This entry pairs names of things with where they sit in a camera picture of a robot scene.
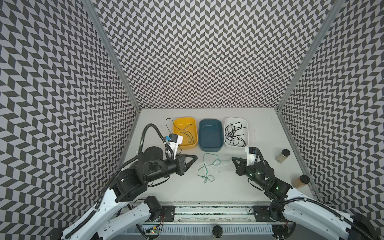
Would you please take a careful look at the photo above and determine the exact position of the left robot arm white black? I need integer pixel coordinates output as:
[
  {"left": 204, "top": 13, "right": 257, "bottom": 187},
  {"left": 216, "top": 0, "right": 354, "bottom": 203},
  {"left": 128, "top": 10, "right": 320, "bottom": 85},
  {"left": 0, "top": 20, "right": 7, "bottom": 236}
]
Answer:
[{"left": 56, "top": 124, "right": 198, "bottom": 240}]

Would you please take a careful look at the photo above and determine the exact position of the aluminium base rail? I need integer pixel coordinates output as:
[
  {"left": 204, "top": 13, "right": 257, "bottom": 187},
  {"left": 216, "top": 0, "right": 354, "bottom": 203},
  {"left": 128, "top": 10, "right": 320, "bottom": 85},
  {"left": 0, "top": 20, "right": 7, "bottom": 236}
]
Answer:
[{"left": 113, "top": 201, "right": 337, "bottom": 226}]

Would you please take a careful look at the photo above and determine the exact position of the dark teal plastic bin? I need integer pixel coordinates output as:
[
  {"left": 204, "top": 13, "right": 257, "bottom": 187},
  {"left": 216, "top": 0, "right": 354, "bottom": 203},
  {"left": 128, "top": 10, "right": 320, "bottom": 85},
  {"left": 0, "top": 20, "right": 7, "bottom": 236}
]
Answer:
[{"left": 199, "top": 119, "right": 224, "bottom": 152}]

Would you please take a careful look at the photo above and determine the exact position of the black cable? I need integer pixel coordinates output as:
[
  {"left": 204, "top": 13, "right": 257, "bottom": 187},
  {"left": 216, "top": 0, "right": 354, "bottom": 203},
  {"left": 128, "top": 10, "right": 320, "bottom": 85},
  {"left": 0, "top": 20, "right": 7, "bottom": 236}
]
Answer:
[{"left": 224, "top": 121, "right": 249, "bottom": 148}]

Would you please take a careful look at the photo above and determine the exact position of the white plastic bin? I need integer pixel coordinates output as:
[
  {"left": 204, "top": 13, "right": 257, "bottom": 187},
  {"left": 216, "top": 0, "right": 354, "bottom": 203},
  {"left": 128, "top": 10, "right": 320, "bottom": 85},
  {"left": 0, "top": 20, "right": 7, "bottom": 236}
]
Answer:
[{"left": 224, "top": 117, "right": 250, "bottom": 150}]

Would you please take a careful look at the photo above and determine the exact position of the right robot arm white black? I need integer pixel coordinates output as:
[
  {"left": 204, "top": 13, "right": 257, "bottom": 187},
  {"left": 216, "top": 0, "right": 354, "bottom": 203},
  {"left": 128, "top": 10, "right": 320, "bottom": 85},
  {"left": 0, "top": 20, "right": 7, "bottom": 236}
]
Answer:
[{"left": 231, "top": 147, "right": 380, "bottom": 240}]

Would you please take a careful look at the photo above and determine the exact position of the corner aluminium post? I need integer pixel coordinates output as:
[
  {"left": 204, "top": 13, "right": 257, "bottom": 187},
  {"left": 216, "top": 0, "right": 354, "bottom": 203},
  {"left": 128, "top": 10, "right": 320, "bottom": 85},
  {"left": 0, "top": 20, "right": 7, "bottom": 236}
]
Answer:
[
  {"left": 82, "top": 0, "right": 141, "bottom": 112},
  {"left": 276, "top": 1, "right": 346, "bottom": 113}
]

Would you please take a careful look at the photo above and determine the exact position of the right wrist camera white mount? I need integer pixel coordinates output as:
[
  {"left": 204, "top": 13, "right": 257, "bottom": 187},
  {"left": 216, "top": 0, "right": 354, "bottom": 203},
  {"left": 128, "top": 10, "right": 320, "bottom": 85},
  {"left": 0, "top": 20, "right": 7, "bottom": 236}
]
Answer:
[{"left": 245, "top": 147, "right": 259, "bottom": 166}]

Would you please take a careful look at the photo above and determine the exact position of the spice jar black lid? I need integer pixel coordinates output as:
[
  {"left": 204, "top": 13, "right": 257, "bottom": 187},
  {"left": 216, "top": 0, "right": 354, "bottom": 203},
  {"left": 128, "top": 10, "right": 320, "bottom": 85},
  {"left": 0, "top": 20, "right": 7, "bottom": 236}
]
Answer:
[
  {"left": 275, "top": 149, "right": 291, "bottom": 164},
  {"left": 291, "top": 175, "right": 311, "bottom": 189}
]

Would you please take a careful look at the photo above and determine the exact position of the cable bundle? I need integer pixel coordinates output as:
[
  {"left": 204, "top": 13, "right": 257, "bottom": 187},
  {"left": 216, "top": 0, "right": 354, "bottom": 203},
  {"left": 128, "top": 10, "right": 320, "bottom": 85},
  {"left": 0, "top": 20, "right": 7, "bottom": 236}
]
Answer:
[{"left": 196, "top": 152, "right": 233, "bottom": 184}]

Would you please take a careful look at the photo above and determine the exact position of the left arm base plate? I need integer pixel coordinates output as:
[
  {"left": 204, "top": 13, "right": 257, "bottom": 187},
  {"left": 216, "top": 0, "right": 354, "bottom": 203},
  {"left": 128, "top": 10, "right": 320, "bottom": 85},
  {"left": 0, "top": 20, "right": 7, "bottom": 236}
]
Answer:
[{"left": 157, "top": 205, "right": 176, "bottom": 223}]

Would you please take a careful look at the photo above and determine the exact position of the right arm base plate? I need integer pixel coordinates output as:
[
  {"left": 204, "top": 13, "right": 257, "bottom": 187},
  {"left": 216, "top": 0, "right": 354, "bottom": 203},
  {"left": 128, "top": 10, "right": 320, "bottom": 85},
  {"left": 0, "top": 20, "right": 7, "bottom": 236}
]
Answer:
[{"left": 252, "top": 205, "right": 274, "bottom": 223}]

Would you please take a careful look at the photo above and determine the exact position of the left corner aluminium post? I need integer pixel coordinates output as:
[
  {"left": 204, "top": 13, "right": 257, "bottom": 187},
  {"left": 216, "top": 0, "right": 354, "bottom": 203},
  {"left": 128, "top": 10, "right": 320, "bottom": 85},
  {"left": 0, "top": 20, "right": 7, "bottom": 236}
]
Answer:
[{"left": 82, "top": 0, "right": 141, "bottom": 112}]

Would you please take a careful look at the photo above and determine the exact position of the right corner aluminium post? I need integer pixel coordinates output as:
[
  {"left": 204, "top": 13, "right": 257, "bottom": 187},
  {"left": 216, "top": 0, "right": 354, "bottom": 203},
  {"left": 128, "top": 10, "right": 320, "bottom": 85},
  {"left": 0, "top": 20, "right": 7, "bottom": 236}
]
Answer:
[{"left": 276, "top": 1, "right": 346, "bottom": 113}]

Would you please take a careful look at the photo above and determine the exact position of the yellow plastic bin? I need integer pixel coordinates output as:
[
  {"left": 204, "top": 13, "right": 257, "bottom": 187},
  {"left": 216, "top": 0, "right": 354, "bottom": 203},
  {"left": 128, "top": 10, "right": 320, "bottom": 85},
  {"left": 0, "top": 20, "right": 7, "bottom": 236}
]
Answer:
[{"left": 173, "top": 117, "right": 199, "bottom": 150}]

